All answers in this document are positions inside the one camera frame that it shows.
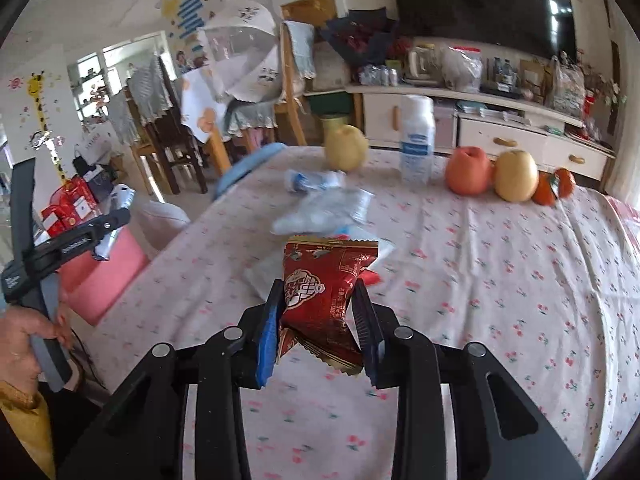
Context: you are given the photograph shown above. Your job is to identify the pink storage box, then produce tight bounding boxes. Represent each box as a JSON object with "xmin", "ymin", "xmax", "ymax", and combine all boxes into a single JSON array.
[{"xmin": 434, "ymin": 105, "xmax": 458, "ymax": 148}]

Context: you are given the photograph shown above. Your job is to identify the black television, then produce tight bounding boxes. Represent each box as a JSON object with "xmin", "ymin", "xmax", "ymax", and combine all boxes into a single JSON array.
[{"xmin": 387, "ymin": 0, "xmax": 578, "ymax": 61}]

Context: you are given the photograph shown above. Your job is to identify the white sack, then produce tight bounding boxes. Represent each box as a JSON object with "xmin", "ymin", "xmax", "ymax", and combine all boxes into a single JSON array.
[{"xmin": 312, "ymin": 42, "xmax": 351, "ymax": 91}]

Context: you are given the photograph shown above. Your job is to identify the red snack wrapper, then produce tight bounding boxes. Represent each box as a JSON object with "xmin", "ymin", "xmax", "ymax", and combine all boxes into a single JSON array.
[{"xmin": 276, "ymin": 235, "xmax": 381, "ymax": 377}]

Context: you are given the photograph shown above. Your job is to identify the dark blue box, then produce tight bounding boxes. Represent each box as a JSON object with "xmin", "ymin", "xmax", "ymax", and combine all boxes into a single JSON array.
[{"xmin": 72, "ymin": 155, "xmax": 116, "ymax": 201}]

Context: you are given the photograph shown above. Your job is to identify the dark flower bouquet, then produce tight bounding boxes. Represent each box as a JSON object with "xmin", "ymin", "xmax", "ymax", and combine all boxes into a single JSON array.
[{"xmin": 320, "ymin": 7, "xmax": 401, "ymax": 68}]

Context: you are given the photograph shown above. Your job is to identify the dining table with white cloth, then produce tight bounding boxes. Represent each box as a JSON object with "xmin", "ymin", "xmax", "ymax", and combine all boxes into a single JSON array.
[{"xmin": 180, "ymin": 67, "xmax": 236, "ymax": 176}]

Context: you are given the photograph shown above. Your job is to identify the yellow apple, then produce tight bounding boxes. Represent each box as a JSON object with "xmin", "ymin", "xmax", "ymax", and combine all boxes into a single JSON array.
[{"xmin": 494, "ymin": 150, "xmax": 540, "ymax": 203}]

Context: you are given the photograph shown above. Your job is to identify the red checkered plastic sheet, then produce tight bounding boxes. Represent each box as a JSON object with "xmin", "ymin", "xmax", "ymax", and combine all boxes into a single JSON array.
[{"xmin": 605, "ymin": 195, "xmax": 640, "ymax": 243}]

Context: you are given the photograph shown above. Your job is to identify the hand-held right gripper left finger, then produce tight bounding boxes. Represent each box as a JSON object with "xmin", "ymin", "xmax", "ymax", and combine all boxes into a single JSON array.
[{"xmin": 57, "ymin": 277, "xmax": 286, "ymax": 480}]

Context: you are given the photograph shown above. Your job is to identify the wrapped pack of cans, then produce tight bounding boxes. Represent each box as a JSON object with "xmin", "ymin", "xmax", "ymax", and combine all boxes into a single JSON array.
[{"xmin": 360, "ymin": 62, "xmax": 401, "ymax": 86}]

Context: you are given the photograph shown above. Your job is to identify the blue striped wall poster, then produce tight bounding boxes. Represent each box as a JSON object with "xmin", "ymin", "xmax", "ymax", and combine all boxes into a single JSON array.
[{"xmin": 160, "ymin": 0, "xmax": 216, "ymax": 71}]

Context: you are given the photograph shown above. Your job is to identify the person's left hand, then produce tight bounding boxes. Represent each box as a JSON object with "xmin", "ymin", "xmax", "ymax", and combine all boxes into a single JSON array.
[{"xmin": 0, "ymin": 302, "xmax": 76, "ymax": 396}]

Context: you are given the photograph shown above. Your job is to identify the person's left forearm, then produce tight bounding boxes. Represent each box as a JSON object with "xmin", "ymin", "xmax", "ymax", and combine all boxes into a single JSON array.
[{"xmin": 0, "ymin": 380, "xmax": 56, "ymax": 480}]

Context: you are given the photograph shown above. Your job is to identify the pink plastic bin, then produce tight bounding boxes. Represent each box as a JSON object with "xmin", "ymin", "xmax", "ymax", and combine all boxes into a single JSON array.
[{"xmin": 57, "ymin": 230, "xmax": 151, "ymax": 326}]

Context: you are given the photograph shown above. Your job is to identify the red apple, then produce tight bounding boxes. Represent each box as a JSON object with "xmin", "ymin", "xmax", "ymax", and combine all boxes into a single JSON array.
[{"xmin": 445, "ymin": 146, "xmax": 493, "ymax": 196}]

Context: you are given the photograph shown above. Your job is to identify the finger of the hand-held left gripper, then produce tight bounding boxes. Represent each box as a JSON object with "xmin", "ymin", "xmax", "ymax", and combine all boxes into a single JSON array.
[{"xmin": 95, "ymin": 208, "xmax": 132, "ymax": 236}]

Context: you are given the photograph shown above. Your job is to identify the white plastic bottle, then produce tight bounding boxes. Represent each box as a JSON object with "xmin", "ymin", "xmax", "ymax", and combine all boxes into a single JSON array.
[{"xmin": 398, "ymin": 94, "xmax": 436, "ymax": 183}]

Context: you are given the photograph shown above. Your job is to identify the clear bag with red top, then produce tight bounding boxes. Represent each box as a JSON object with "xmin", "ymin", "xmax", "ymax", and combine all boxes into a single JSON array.
[{"xmin": 442, "ymin": 45, "xmax": 483, "ymax": 93}]

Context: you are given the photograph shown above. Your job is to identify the red gift boxes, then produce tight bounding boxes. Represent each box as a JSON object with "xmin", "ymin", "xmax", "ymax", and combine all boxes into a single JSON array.
[{"xmin": 40, "ymin": 176, "xmax": 98, "ymax": 238}]

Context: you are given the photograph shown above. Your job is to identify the white plastic bin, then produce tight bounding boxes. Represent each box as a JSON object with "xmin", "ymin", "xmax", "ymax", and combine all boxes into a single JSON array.
[{"xmin": 134, "ymin": 200, "xmax": 192, "ymax": 252}]

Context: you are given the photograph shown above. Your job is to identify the dark wooden chair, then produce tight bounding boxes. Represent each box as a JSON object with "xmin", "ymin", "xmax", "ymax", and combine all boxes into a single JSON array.
[{"xmin": 125, "ymin": 55, "xmax": 208, "ymax": 196}]

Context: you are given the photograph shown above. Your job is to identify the glass kettle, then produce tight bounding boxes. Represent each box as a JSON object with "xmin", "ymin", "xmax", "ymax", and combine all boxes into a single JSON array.
[{"xmin": 407, "ymin": 45, "xmax": 436, "ymax": 83}]

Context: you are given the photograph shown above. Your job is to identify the mesh food cover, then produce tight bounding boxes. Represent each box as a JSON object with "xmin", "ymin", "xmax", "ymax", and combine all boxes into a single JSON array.
[{"xmin": 197, "ymin": 0, "xmax": 283, "ymax": 106}]

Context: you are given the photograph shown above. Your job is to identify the light wooden chair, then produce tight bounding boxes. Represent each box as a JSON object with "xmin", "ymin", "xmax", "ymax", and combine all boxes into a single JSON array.
[
  {"xmin": 277, "ymin": 20, "xmax": 321, "ymax": 146},
  {"xmin": 107, "ymin": 87, "xmax": 156, "ymax": 196}
]

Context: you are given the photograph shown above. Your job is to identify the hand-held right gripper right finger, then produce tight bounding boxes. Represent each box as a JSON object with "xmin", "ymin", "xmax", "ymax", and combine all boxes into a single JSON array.
[{"xmin": 350, "ymin": 280, "xmax": 586, "ymax": 480}]

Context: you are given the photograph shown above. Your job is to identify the brown paper bags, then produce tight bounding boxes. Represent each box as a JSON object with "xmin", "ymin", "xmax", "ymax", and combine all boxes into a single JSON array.
[{"xmin": 517, "ymin": 60, "xmax": 546, "ymax": 103}]

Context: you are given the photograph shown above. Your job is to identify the giraffe height chart sticker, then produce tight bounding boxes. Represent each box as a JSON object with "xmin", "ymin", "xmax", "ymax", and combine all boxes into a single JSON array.
[{"xmin": 25, "ymin": 72, "xmax": 68, "ymax": 191}]

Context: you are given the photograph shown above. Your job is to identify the white TV cabinet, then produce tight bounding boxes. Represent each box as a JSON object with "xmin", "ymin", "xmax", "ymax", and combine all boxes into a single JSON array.
[{"xmin": 345, "ymin": 82, "xmax": 616, "ymax": 196}]

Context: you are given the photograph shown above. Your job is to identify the crumpled clear plastic bag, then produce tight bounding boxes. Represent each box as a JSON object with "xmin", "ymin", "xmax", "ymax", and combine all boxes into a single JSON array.
[{"xmin": 271, "ymin": 187, "xmax": 373, "ymax": 235}]

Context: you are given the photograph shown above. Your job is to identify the yellow pear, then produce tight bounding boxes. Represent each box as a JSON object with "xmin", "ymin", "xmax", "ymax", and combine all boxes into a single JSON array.
[{"xmin": 324, "ymin": 124, "xmax": 370, "ymax": 172}]

